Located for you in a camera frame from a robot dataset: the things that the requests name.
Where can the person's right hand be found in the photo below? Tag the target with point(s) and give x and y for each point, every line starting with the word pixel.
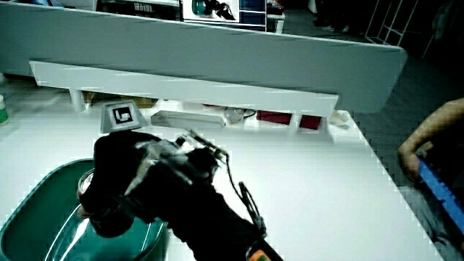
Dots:
pixel 119 170

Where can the cola can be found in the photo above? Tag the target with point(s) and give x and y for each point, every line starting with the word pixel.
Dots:
pixel 85 183

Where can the person's right forearm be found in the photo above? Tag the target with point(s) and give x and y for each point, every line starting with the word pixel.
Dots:
pixel 217 224

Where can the white power strip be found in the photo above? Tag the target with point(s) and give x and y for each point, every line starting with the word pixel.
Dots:
pixel 188 119

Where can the green tray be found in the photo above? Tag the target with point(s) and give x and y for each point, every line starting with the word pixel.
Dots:
pixel 36 210

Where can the white shelf riser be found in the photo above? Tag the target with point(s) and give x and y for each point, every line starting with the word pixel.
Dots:
pixel 181 88

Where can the clear glass object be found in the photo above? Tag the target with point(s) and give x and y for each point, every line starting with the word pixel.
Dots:
pixel 234 115

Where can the white green bottle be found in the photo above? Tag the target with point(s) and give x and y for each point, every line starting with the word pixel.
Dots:
pixel 3 112

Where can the white desk back panel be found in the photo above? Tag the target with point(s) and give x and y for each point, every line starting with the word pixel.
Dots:
pixel 217 50

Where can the long red box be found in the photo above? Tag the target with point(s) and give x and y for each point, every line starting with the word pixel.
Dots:
pixel 274 117

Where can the orange black wrist device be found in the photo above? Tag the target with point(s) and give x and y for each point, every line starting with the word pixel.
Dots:
pixel 259 255

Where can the short red box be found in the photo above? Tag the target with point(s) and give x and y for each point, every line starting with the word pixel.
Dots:
pixel 310 122

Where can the white blue printed box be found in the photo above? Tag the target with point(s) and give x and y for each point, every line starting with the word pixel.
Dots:
pixel 250 16

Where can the white crumpled object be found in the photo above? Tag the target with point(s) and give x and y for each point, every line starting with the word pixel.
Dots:
pixel 339 119

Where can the white metal rack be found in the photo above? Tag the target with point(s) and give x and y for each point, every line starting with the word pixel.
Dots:
pixel 389 25

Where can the blue ribbed object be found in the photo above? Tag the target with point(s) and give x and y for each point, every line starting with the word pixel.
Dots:
pixel 440 192

